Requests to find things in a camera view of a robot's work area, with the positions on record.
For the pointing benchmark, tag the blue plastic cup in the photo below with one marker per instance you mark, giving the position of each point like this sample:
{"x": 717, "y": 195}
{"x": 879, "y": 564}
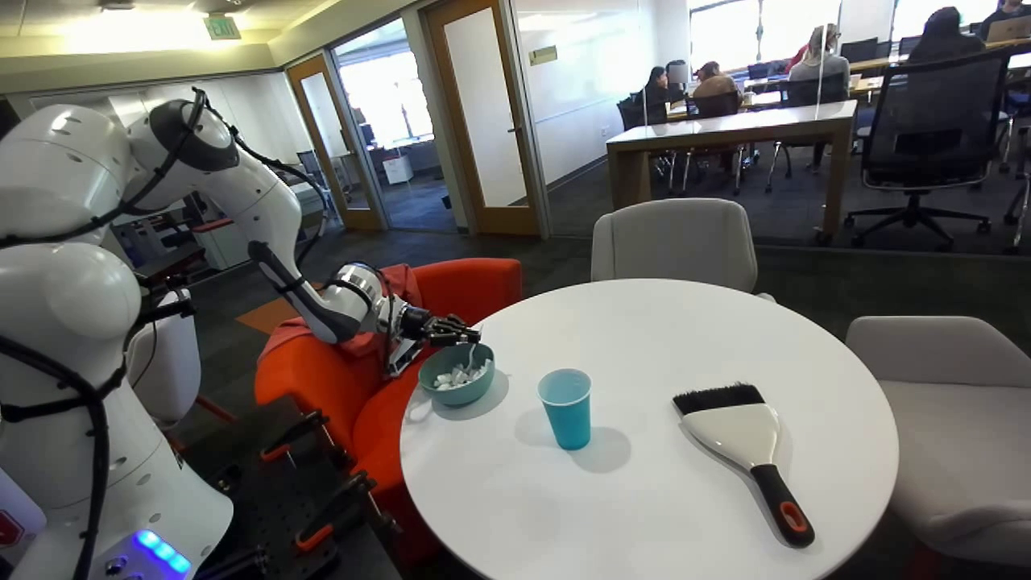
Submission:
{"x": 568, "y": 421}

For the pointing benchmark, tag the green exit sign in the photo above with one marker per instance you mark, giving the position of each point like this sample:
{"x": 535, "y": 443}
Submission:
{"x": 224, "y": 27}

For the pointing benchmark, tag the black orange bar clamp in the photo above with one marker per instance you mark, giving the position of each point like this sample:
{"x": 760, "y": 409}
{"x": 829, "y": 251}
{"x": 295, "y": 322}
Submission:
{"x": 327, "y": 526}
{"x": 289, "y": 443}

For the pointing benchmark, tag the small wall sign plate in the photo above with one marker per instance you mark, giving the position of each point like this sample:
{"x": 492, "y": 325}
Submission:
{"x": 543, "y": 57}

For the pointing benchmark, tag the seated person dark clothes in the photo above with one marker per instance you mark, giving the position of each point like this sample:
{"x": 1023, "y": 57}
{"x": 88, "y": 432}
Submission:
{"x": 656, "y": 93}

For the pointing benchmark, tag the white cylindrical bin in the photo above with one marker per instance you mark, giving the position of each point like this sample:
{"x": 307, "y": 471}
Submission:
{"x": 162, "y": 364}

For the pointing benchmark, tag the light wooden desk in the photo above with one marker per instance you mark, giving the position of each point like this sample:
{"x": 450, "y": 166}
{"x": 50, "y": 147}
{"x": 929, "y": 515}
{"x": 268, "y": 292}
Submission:
{"x": 728, "y": 128}

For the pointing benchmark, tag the grey upholstered armchair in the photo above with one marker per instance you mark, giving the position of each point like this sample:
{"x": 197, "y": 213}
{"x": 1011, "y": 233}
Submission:
{"x": 674, "y": 242}
{"x": 946, "y": 428}

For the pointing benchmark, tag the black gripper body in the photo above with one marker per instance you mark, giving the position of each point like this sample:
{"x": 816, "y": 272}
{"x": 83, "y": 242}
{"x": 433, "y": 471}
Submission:
{"x": 408, "y": 321}

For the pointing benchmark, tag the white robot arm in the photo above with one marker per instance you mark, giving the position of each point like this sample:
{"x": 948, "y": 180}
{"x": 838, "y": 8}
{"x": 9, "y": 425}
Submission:
{"x": 66, "y": 171}

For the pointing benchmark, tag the wood framed frosted glass door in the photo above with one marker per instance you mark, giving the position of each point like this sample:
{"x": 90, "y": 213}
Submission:
{"x": 337, "y": 141}
{"x": 483, "y": 106}

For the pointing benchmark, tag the seated person grey top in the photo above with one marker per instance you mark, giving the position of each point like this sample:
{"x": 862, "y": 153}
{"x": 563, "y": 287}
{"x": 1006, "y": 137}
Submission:
{"x": 821, "y": 58}

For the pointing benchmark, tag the seated person brown jacket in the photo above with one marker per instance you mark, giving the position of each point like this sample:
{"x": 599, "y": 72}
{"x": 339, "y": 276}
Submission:
{"x": 713, "y": 86}

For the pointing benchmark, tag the white plastic spoon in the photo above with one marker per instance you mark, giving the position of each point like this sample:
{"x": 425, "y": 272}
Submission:
{"x": 472, "y": 359}

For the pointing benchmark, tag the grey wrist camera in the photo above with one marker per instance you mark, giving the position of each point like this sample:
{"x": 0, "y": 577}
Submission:
{"x": 405, "y": 356}

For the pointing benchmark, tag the black mesh office chair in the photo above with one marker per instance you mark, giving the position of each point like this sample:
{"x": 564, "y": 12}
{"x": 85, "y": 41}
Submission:
{"x": 929, "y": 131}

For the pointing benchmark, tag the black workbench table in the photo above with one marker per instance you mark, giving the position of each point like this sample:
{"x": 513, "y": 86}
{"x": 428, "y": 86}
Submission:
{"x": 268, "y": 503}

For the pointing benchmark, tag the orange upholstered armchair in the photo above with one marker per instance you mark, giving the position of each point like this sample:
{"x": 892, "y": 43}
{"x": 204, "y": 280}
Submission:
{"x": 310, "y": 387}

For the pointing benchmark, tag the teal bowl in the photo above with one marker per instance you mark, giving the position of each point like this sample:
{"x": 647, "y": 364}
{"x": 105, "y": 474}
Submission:
{"x": 456, "y": 396}

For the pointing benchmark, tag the white crumbled pieces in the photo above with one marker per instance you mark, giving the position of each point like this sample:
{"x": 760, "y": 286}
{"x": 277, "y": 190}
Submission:
{"x": 458, "y": 379}

